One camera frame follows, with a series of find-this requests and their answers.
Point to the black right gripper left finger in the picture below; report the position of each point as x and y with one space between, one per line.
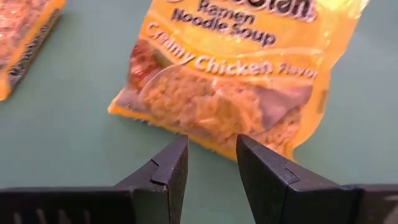
164 193

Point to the yellow creamy chicken noodle pack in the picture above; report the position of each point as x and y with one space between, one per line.
224 102

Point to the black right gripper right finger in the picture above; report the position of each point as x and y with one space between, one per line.
273 196

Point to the orange spicy Maruchan noodle pack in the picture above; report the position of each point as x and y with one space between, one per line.
21 40

